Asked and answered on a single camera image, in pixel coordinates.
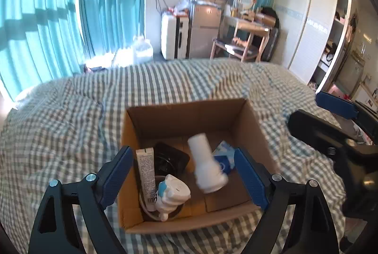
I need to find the white cylindrical device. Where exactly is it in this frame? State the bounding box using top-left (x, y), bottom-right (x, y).
top-left (188, 133), bottom-right (228, 194)

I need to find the beige cream tube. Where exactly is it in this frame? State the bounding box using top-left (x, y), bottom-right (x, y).
top-left (136, 148), bottom-right (156, 212)

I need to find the checkered bed quilt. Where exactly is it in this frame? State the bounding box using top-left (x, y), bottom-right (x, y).
top-left (1, 59), bottom-right (346, 253)

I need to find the open cardboard box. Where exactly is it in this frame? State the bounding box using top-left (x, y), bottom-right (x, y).
top-left (117, 97), bottom-right (280, 234)

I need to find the white blue cartoon figurine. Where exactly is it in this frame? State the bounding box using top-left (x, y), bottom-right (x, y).
top-left (155, 174), bottom-right (191, 222)

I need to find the blue white small box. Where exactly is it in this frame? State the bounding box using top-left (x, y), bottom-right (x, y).
top-left (212, 140), bottom-right (235, 175)

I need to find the white sliding wardrobe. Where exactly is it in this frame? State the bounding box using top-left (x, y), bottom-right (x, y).
top-left (271, 0), bottom-right (353, 92)

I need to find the wooden chair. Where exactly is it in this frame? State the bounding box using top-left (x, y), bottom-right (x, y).
top-left (210, 37), bottom-right (259, 62)

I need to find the wooden dressing table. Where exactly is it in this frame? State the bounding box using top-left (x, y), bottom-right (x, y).
top-left (221, 8), bottom-right (271, 63)

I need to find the silver mini fridge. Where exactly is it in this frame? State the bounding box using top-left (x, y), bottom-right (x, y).
top-left (187, 3), bottom-right (222, 59)

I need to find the clear plastic bag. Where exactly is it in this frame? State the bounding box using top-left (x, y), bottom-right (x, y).
top-left (112, 36), bottom-right (154, 67)

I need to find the white suitcase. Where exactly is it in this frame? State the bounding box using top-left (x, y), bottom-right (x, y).
top-left (161, 12), bottom-right (189, 60)

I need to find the turquoise window curtain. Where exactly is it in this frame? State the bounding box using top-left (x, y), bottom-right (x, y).
top-left (1, 0), bottom-right (144, 99)

